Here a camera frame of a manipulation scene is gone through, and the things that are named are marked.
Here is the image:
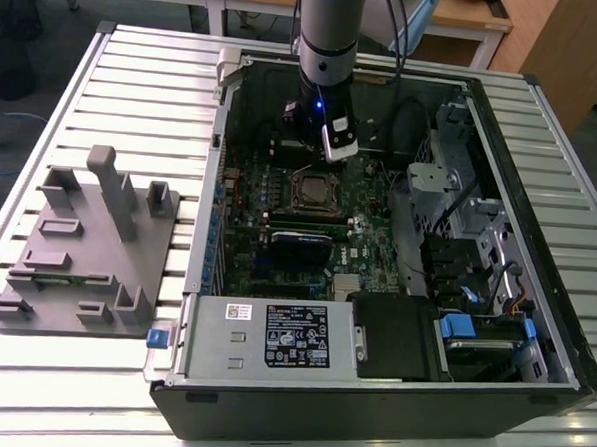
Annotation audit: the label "CPU socket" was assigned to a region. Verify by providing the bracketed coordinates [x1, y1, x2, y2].
[289, 170, 346, 217]

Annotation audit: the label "black graphics card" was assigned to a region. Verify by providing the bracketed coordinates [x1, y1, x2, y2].
[267, 228, 336, 272]

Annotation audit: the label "silver disk bay cage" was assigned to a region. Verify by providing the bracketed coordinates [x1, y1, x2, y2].
[398, 99, 516, 301]

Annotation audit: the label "green motherboard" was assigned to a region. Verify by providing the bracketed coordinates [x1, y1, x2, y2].
[212, 137, 420, 308]

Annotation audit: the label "silver chipset heat sink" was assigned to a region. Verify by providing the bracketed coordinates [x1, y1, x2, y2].
[332, 272, 366, 294]

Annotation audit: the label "silver power supply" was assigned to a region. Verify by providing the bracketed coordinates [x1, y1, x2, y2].
[177, 293, 363, 388]

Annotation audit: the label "blue disk carrier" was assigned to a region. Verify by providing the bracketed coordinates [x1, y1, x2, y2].
[434, 312, 538, 360]

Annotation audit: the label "grey parts rack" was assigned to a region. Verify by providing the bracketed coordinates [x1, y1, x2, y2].
[0, 139, 185, 342]

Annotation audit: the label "blue case latch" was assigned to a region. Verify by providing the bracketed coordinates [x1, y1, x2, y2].
[146, 328, 171, 351]

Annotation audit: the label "wooden cabinet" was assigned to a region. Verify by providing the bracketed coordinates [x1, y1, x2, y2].
[486, 0, 597, 138]

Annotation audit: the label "silver hard disk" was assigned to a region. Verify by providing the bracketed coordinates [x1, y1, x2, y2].
[444, 336, 518, 357]

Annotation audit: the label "green RAM stick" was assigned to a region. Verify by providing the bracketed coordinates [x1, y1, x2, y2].
[30, 271, 88, 289]

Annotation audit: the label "black PC case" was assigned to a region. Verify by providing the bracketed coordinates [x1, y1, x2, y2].
[139, 43, 597, 447]

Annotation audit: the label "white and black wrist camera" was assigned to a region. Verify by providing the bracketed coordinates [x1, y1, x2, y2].
[319, 114, 362, 166]

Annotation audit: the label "black camera cable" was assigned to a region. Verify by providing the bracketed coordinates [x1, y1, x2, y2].
[377, 0, 410, 110]

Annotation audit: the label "thin black cable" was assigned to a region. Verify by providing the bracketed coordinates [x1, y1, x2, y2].
[430, 173, 480, 242]

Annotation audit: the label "black plastic bracket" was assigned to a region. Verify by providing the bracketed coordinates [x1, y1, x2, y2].
[417, 233, 487, 307]

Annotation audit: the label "black cable with plug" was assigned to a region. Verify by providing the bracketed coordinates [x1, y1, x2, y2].
[488, 259, 524, 309]

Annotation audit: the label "coloured power wires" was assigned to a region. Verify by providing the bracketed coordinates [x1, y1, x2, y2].
[504, 287, 529, 317]

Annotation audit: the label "blue floor cable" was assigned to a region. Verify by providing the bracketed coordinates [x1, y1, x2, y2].
[0, 111, 50, 177]

